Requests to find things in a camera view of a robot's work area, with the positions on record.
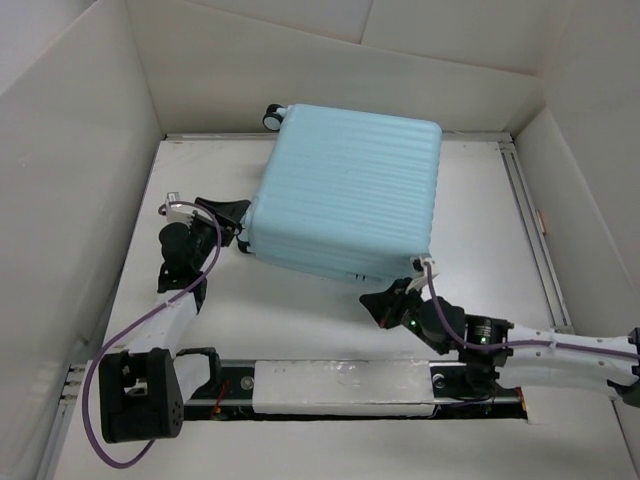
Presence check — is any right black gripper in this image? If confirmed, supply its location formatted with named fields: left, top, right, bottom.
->
left=360, top=276, right=449, bottom=355

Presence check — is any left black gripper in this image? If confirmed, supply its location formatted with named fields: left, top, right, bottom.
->
left=187, top=199, right=249, bottom=271

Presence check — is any light blue suitcase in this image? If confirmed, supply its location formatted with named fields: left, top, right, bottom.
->
left=240, top=104, right=443, bottom=283

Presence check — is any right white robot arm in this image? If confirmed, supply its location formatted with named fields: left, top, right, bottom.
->
left=359, top=282, right=639, bottom=408

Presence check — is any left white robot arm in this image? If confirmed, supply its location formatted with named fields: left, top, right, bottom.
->
left=97, top=193, right=251, bottom=444

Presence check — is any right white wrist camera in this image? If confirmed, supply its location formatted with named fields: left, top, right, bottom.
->
left=406, top=254, right=439, bottom=292

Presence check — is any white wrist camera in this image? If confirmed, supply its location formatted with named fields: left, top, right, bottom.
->
left=157, top=192, right=197, bottom=226
left=406, top=254, right=439, bottom=292

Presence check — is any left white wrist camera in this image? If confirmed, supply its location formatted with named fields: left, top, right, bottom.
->
left=157, top=192, right=197, bottom=226

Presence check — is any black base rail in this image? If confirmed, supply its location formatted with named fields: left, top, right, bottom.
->
left=175, top=354, right=527, bottom=422

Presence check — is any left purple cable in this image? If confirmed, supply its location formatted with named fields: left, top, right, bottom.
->
left=80, top=200, right=224, bottom=469

